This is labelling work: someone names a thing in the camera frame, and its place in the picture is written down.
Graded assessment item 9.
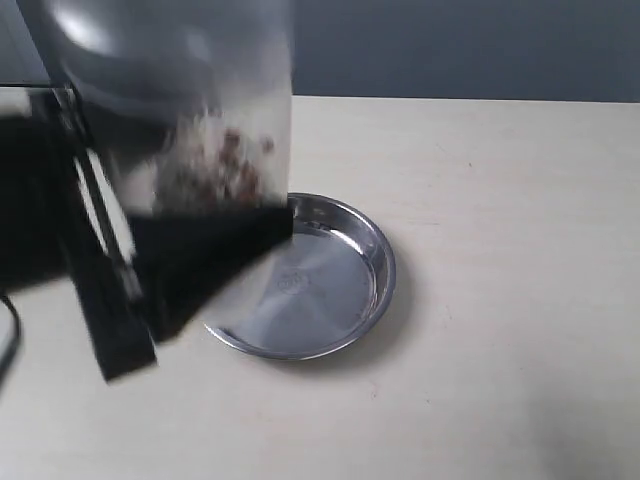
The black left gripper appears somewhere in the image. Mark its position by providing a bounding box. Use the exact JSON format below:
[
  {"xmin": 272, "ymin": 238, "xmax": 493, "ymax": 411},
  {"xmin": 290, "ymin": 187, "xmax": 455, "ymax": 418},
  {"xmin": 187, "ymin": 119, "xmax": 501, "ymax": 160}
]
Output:
[{"xmin": 1, "ymin": 85, "xmax": 293, "ymax": 381}]

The clear plastic shaker bottle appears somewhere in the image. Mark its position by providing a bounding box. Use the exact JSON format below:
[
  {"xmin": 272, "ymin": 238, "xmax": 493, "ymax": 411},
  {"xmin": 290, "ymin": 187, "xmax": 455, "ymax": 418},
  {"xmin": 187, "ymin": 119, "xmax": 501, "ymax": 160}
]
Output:
[{"xmin": 40, "ymin": 1, "xmax": 292, "ymax": 226}]

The round stainless steel plate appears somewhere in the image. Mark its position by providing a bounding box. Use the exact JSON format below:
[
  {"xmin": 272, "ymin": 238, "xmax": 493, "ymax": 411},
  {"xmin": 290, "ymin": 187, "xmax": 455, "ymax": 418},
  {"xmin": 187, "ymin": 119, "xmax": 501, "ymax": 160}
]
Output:
[{"xmin": 204, "ymin": 192, "xmax": 396, "ymax": 361}]

